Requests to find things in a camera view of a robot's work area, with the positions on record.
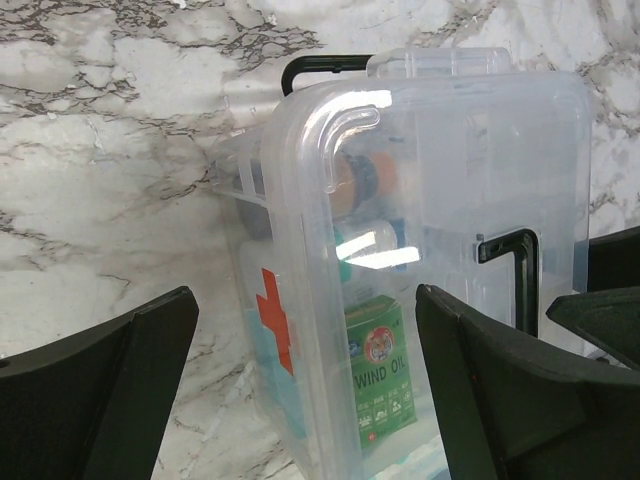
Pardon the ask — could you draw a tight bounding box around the brown medicine bottle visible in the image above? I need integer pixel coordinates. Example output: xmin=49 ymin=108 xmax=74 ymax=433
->
xmin=329 ymin=152 xmax=398 ymax=218

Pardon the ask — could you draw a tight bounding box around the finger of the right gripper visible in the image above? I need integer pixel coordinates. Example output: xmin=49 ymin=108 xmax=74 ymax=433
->
xmin=546 ymin=286 xmax=639 ymax=370
xmin=587 ymin=227 xmax=640 ymax=292

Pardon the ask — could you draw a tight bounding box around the white green-label bottle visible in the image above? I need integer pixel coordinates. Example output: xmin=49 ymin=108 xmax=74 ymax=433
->
xmin=333 ymin=219 xmax=399 ymax=284

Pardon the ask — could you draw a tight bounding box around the green small medicine box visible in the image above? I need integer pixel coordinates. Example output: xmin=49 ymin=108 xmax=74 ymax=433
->
xmin=345 ymin=295 xmax=417 ymax=448

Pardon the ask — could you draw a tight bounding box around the clear box lid black handle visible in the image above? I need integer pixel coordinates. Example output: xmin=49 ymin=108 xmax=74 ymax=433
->
xmin=267 ymin=47 xmax=594 ymax=480

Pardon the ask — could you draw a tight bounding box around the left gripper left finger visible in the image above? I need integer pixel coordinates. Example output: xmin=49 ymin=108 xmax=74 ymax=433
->
xmin=1 ymin=286 xmax=199 ymax=479

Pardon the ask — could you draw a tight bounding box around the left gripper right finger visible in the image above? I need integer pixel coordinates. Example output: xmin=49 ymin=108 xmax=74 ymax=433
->
xmin=416 ymin=285 xmax=639 ymax=479

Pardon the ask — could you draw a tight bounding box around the teal bandage packet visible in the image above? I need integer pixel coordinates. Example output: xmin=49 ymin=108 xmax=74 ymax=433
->
xmin=245 ymin=308 xmax=309 ymax=444

